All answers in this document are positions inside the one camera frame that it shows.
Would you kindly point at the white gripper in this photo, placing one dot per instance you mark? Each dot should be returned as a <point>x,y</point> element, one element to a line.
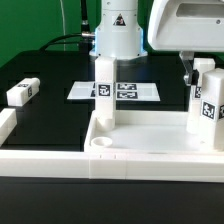
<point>187,25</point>

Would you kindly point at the white desk top tray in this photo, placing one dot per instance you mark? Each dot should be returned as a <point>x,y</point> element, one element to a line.
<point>149,132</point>

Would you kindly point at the fiducial marker sheet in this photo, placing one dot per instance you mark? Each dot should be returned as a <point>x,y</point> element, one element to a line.
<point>124,91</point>

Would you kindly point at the white front fence bar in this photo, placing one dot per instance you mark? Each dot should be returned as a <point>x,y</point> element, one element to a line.
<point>124,166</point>

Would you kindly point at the white left fence block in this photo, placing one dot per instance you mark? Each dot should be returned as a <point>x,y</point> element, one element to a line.
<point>8,121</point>

